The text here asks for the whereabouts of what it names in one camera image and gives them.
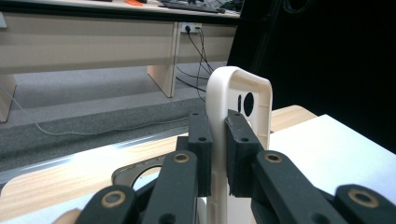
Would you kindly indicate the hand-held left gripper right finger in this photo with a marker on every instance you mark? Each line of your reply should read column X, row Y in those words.
column 241, row 155

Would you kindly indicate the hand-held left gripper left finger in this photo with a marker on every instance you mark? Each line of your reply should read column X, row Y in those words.
column 202, row 155

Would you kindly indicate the beige phone case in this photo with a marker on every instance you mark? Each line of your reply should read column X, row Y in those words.
column 218, row 102

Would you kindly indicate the white table mat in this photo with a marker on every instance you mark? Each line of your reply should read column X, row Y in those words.
column 327, row 155

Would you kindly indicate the black curtain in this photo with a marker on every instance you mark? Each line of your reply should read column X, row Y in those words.
column 327, row 62

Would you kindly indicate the white power outlet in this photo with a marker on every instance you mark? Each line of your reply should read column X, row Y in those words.
column 190, row 28

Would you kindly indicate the black keyboard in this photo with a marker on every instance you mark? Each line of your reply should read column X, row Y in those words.
column 190, row 6

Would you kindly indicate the light wooden desk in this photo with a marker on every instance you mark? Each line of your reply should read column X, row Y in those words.
column 77, row 46

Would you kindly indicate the orange item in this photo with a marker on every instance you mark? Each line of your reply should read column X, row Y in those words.
column 134, row 2

